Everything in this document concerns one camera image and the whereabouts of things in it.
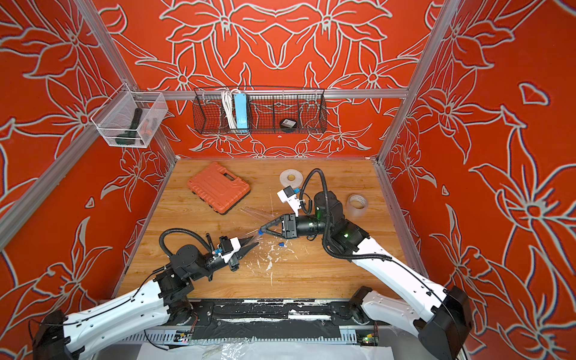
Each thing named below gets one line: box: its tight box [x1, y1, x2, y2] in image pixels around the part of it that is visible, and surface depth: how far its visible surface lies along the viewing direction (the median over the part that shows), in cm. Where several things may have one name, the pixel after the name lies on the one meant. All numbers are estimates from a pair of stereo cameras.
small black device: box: [280, 118, 298, 129], surface depth 97 cm
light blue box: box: [234, 93, 248, 129], surface depth 92 cm
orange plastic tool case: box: [186, 162, 251, 216], surface depth 103 cm
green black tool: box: [115, 108, 143, 146], surface depth 83 cm
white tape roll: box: [279, 168, 304, 189], surface depth 112 cm
